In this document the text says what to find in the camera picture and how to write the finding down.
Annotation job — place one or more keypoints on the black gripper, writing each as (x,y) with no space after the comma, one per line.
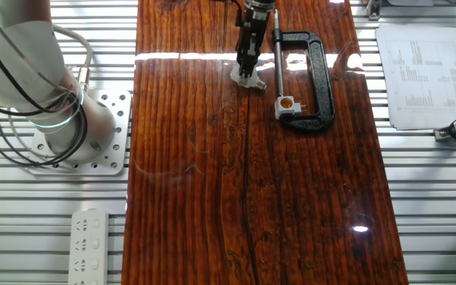
(253,29)

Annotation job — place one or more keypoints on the white LED light bulb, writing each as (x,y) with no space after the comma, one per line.
(248,83)

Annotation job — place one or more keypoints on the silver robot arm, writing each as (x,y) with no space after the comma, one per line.
(22,59)

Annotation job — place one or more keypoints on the white lamp socket adapter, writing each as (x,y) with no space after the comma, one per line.
(279,112)

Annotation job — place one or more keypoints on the black C-clamp with steel screw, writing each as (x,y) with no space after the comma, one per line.
(319,79)

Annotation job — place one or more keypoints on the brown wooden board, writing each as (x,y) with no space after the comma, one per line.
(212,178)

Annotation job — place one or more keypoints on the printed paper sheet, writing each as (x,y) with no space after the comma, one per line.
(422,79)

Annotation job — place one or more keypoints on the white power strip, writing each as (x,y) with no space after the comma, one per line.
(89,245)

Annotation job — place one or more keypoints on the small aluminium bracket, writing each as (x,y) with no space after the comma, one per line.
(373,10)

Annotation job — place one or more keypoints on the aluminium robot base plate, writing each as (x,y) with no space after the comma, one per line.
(119,130)

